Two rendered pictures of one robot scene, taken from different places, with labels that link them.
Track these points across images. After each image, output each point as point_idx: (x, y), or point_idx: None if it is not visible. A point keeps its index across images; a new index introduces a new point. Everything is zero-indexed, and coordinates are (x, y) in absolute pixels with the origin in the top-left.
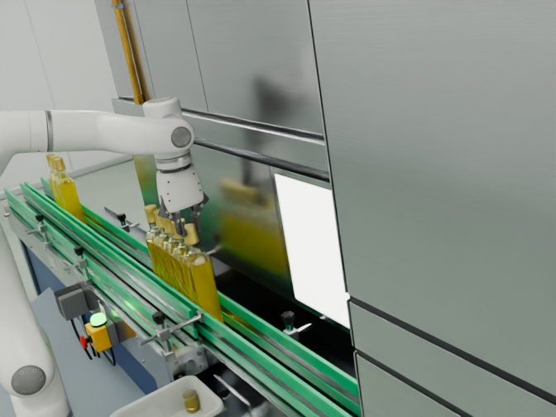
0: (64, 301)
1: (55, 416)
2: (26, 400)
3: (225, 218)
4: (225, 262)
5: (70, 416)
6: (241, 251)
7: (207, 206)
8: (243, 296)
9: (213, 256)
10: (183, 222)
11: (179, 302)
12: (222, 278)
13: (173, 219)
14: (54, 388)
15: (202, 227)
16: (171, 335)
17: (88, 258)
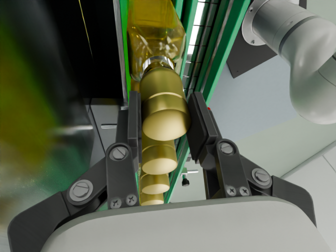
0: (190, 152)
1: (321, 21)
2: (331, 51)
3: (12, 128)
4: (74, 78)
5: (295, 25)
6: (22, 19)
7: (54, 186)
8: (70, 40)
9: (85, 108)
10: (153, 156)
11: (187, 39)
12: (84, 93)
13: (243, 162)
14: (310, 48)
15: (81, 155)
16: (196, 27)
17: (179, 174)
